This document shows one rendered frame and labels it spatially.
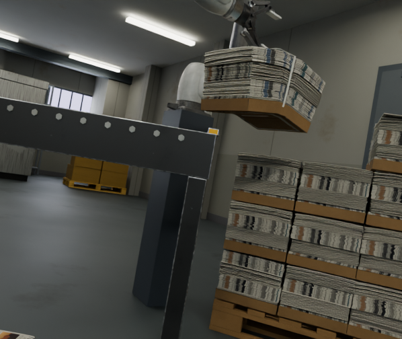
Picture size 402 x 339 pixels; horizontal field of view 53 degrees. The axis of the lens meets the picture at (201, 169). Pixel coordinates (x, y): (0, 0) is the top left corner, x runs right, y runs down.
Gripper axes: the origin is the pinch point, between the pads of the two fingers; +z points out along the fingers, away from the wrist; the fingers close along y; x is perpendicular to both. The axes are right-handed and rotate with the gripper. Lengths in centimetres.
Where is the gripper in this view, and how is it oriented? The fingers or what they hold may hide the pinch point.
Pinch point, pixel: (273, 33)
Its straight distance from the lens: 172.8
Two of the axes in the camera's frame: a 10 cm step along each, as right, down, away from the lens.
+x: 5.8, 1.1, -8.0
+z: 7.7, 2.2, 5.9
